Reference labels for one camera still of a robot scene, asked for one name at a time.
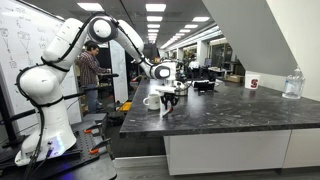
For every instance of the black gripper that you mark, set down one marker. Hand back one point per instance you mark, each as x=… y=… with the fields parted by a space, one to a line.
x=168 y=96

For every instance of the white marker with orange cap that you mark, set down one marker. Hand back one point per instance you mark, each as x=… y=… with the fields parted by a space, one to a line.
x=166 y=112

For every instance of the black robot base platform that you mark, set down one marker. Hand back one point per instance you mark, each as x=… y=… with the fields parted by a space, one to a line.
x=80 y=150

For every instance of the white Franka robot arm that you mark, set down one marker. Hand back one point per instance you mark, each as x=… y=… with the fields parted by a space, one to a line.
x=50 y=83

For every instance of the white ceramic mug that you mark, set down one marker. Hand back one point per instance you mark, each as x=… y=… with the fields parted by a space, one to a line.
x=153 y=101

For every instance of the stainless steel pot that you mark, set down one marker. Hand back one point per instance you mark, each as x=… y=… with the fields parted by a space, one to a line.
x=181 y=88

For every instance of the black device on counter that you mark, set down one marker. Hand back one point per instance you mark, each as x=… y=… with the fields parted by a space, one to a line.
x=204 y=86

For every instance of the yellow floor object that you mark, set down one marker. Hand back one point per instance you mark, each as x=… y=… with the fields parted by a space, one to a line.
x=125 y=106

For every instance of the narrow white panel board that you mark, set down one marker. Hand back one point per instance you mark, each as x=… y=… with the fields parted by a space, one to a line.
x=119 y=71

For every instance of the cardboard box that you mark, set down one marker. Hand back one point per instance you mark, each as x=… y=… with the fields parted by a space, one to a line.
x=234 y=78

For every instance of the white cup with red logo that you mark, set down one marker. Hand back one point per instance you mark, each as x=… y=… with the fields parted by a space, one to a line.
x=252 y=81

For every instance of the rectangular ceiling light panel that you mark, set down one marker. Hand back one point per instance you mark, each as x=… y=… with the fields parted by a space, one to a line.
x=200 y=19
x=154 y=18
x=90 y=6
x=155 y=7

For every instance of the person in plaid shirt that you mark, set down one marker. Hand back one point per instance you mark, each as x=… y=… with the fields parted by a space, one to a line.
x=88 y=71

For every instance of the large whiteboard with drawings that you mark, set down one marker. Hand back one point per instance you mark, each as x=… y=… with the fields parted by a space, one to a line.
x=23 y=50

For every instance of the black stand pole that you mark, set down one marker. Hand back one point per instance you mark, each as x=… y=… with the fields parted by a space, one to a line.
x=7 y=116

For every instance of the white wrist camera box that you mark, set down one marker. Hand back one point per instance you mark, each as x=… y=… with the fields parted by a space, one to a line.
x=165 y=89

